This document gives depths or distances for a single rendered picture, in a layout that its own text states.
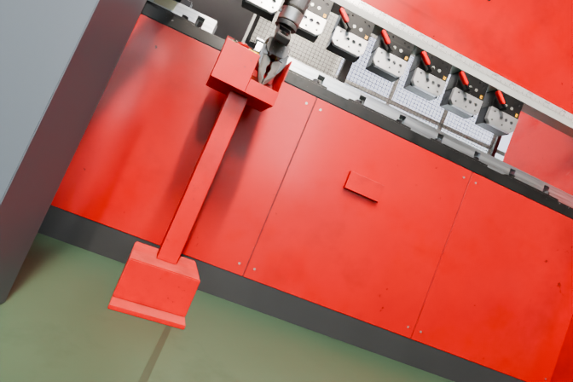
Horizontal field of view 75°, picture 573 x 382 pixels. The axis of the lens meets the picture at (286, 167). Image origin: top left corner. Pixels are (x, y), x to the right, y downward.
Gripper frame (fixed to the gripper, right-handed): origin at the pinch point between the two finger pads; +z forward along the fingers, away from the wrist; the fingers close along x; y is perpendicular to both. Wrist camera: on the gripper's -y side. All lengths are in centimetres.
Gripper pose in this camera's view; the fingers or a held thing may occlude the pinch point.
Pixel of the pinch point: (263, 81)
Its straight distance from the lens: 120.0
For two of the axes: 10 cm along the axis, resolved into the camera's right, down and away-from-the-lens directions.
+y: -2.7, -1.1, 9.6
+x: -8.7, -3.9, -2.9
